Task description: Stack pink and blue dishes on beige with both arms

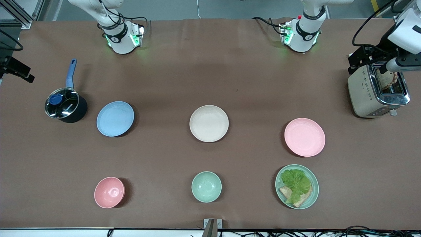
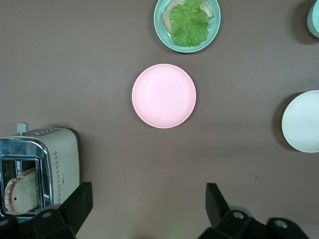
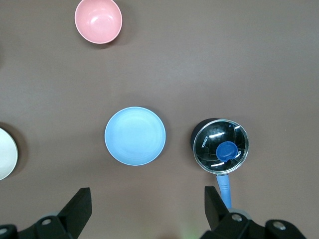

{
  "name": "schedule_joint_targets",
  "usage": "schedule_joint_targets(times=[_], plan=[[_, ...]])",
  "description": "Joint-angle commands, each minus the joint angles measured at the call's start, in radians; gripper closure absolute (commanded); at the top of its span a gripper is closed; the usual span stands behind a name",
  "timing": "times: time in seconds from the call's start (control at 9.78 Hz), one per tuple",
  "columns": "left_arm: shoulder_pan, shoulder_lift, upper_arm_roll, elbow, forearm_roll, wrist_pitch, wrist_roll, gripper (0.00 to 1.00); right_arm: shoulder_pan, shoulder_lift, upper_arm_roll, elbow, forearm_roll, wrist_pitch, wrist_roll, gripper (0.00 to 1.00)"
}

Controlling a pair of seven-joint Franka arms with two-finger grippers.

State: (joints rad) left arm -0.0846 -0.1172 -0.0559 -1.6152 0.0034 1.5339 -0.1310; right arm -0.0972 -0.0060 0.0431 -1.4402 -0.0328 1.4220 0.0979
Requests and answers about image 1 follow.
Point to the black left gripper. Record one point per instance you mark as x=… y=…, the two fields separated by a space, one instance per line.
x=385 y=42

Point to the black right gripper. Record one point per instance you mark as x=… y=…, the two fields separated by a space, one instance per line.
x=13 y=65

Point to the light blue plate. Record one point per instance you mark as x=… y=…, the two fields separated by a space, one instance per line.
x=115 y=119

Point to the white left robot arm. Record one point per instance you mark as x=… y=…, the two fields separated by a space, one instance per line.
x=304 y=36

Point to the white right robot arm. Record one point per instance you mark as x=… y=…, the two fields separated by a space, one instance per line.
x=120 y=42

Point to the toasted bread slice in toaster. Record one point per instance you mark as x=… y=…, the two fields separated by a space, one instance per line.
x=387 y=79

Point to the silver toaster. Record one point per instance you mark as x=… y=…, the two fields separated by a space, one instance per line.
x=365 y=95

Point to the glass lid with blue knob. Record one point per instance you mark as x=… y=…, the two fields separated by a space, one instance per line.
x=61 y=103

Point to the pink plate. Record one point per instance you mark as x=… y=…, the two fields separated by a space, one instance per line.
x=304 y=137

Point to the green lettuce leaf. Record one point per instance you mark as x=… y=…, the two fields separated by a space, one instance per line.
x=296 y=182

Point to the green plate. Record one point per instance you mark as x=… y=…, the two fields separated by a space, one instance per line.
x=314 y=192

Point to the pink bowl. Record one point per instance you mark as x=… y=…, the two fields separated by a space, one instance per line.
x=109 y=192

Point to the brown bread slice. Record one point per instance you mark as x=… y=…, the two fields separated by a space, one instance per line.
x=304 y=199

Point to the beige plate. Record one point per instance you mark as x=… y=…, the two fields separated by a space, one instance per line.
x=209 y=123

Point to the green bowl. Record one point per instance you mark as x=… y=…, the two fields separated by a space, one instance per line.
x=206 y=187

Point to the aluminium frame profile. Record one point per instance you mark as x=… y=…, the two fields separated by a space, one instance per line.
x=23 y=14

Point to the grey metal bracket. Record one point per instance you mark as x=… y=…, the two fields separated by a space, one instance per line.
x=210 y=227

